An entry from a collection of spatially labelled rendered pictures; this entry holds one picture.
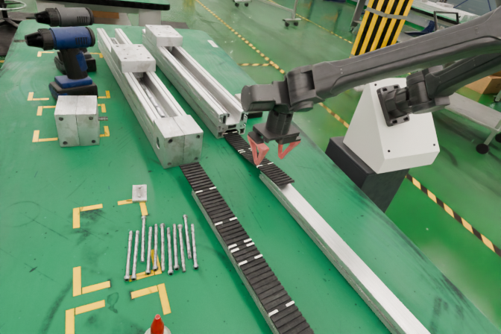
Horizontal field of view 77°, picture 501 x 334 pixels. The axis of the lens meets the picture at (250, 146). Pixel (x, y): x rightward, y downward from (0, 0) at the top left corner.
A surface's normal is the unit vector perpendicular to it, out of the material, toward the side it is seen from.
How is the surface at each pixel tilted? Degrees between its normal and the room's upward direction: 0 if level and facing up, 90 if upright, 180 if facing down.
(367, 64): 66
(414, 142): 46
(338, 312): 0
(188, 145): 90
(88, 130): 90
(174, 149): 90
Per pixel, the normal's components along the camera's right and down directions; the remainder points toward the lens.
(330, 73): -0.52, -0.04
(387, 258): 0.17, -0.82
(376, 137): -0.90, 0.09
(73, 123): 0.35, 0.57
